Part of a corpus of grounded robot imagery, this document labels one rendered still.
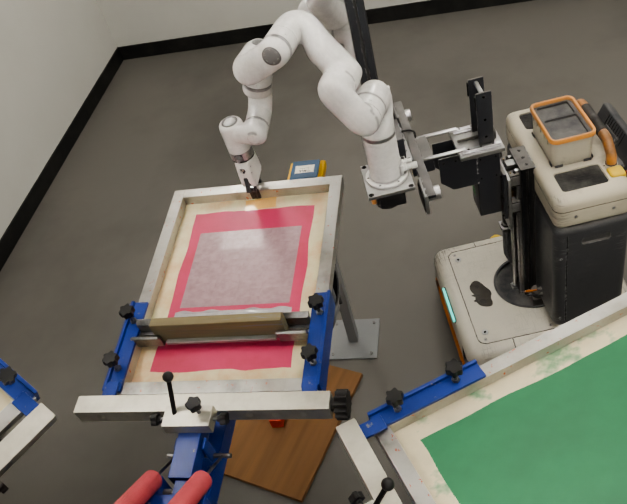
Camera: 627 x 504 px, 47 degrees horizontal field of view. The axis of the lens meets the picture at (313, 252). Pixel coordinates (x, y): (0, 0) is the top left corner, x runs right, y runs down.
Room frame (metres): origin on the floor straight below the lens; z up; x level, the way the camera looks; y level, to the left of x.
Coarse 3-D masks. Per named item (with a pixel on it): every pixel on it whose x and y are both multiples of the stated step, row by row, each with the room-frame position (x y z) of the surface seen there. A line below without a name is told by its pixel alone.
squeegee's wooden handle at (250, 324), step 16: (160, 320) 1.43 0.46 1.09; (176, 320) 1.41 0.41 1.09; (192, 320) 1.40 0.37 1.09; (208, 320) 1.38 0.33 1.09; (224, 320) 1.36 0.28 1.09; (240, 320) 1.34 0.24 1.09; (256, 320) 1.33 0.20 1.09; (272, 320) 1.31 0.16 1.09; (176, 336) 1.41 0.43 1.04; (192, 336) 1.39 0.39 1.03; (208, 336) 1.38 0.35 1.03; (224, 336) 1.36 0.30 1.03
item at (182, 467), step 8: (184, 440) 1.06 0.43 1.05; (192, 440) 1.05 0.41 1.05; (200, 440) 1.05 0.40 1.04; (176, 448) 1.04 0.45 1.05; (184, 448) 1.03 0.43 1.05; (192, 448) 1.03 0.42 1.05; (200, 448) 1.03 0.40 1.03; (176, 456) 1.02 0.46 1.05; (184, 456) 1.01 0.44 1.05; (192, 456) 1.01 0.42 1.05; (200, 456) 1.02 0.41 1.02; (176, 464) 1.00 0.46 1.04; (184, 464) 0.99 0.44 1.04; (192, 464) 0.99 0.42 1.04; (200, 464) 1.00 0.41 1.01; (176, 472) 0.98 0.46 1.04; (184, 472) 0.97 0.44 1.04; (192, 472) 0.97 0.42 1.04
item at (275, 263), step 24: (264, 216) 1.82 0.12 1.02; (288, 216) 1.79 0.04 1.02; (312, 216) 1.75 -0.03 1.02; (264, 240) 1.72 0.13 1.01; (288, 240) 1.68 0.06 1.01; (264, 264) 1.62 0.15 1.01; (288, 264) 1.59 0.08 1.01; (240, 288) 1.55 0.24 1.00; (264, 288) 1.52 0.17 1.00; (288, 288) 1.50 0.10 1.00; (240, 360) 1.30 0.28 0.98; (264, 360) 1.28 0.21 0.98; (288, 360) 1.25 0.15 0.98
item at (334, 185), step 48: (192, 192) 2.01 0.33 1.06; (240, 192) 1.93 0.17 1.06; (288, 192) 1.88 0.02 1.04; (336, 192) 1.78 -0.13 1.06; (336, 240) 1.60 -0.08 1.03; (144, 288) 1.64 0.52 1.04; (144, 384) 1.30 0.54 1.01; (192, 384) 1.25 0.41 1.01; (240, 384) 1.20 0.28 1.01; (288, 384) 1.15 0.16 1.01
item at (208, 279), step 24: (216, 216) 1.89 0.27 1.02; (240, 216) 1.86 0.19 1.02; (192, 240) 1.82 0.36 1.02; (216, 240) 1.78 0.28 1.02; (240, 240) 1.75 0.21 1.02; (192, 264) 1.72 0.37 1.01; (216, 264) 1.68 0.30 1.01; (240, 264) 1.65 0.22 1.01; (192, 288) 1.62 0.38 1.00; (216, 288) 1.59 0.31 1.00; (168, 360) 1.38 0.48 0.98; (192, 360) 1.35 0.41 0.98; (216, 360) 1.33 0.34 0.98
